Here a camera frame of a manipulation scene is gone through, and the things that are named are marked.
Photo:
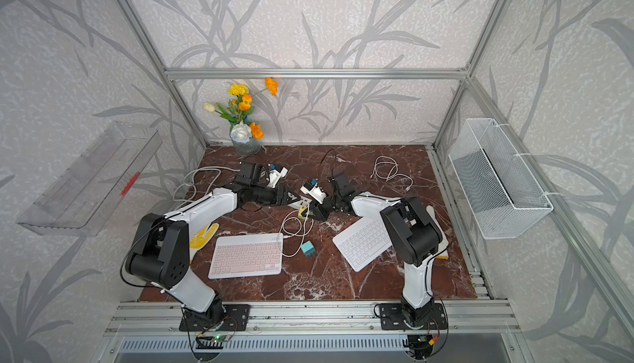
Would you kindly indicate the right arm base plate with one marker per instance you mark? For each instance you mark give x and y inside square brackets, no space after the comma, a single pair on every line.
[401,316]

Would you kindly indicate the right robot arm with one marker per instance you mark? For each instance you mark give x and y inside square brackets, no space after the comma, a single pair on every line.
[412,230]

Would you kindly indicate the glass vase with flowers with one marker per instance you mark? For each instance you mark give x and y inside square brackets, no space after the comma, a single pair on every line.
[245,135]

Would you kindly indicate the white power strip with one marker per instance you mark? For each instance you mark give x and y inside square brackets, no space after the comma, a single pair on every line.
[302,204]

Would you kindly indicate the white wireless keyboard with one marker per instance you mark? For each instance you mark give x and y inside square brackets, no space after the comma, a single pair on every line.
[362,242]

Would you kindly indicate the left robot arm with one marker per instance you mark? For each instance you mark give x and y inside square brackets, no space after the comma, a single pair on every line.
[160,254]

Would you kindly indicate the white work glove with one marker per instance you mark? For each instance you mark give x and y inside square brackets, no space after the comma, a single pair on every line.
[442,252]

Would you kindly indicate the teal USB charger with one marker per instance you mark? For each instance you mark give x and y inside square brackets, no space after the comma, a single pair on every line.
[308,249]

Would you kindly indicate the white wire mesh basket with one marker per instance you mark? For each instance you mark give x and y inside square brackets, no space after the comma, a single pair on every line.
[503,194]

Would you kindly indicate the aluminium front rail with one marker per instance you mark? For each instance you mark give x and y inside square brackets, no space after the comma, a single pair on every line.
[320,318]

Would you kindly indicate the clear plastic wall shelf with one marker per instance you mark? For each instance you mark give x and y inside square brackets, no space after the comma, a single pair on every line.
[83,199]

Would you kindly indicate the red pen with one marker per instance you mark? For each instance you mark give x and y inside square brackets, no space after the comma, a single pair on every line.
[129,184]

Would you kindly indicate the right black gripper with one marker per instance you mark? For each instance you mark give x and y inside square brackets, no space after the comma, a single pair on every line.
[318,213]

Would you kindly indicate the pink wireless keyboard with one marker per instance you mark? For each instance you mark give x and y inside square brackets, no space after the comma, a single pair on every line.
[246,255]

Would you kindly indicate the yellow work glove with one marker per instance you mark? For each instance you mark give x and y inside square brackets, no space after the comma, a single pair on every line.
[203,236]

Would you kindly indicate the yellow USB charger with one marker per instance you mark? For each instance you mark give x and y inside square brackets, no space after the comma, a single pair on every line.
[303,213]

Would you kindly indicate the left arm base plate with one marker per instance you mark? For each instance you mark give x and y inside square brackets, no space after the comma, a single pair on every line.
[229,318]

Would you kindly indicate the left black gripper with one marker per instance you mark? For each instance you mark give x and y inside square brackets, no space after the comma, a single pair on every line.
[282,201]

